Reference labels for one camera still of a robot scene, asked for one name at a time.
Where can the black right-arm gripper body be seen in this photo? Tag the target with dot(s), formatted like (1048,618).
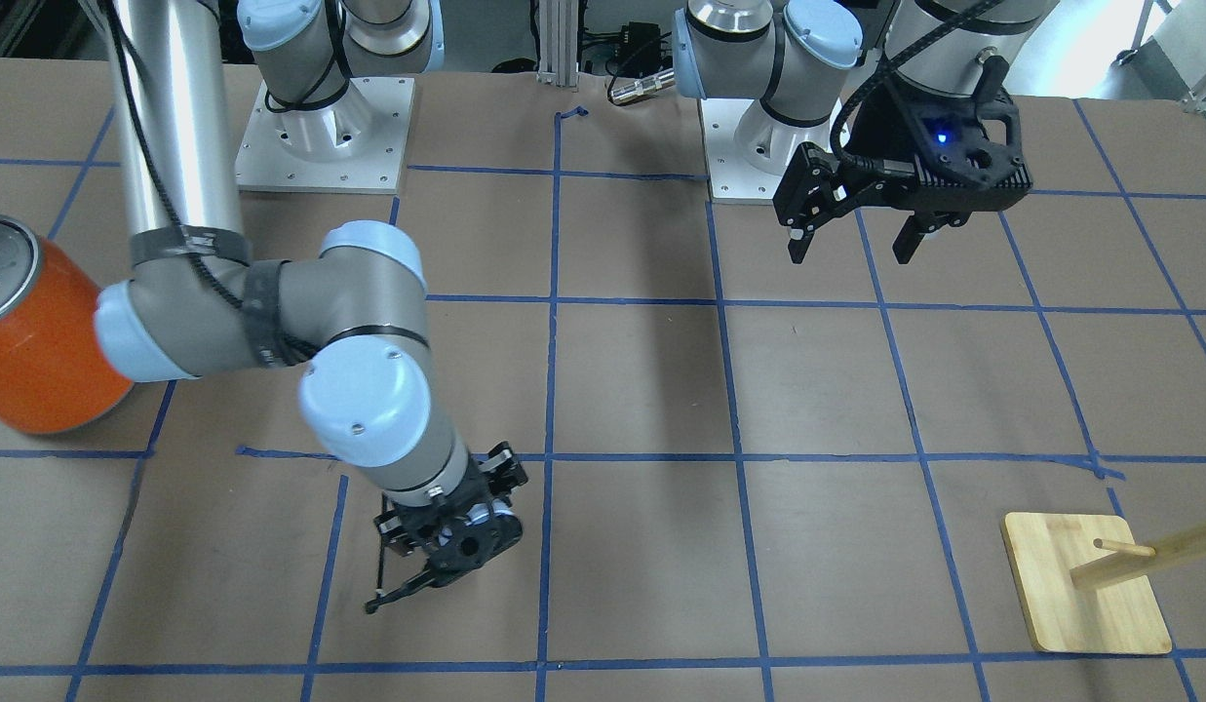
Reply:
(502,466)

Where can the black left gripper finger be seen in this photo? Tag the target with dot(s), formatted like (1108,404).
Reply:
(917,228)
(817,188)

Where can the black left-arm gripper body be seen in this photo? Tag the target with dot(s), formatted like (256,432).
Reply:
(887,135)

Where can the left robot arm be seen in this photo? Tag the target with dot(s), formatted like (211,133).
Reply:
(791,62)

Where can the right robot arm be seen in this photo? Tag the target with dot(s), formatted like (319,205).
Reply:
(198,303)

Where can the wooden cup rack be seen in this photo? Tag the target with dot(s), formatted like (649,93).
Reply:
(1082,581)

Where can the orange round container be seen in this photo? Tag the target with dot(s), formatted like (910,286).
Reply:
(53,376)

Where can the aluminium frame post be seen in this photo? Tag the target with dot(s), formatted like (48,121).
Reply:
(558,40)

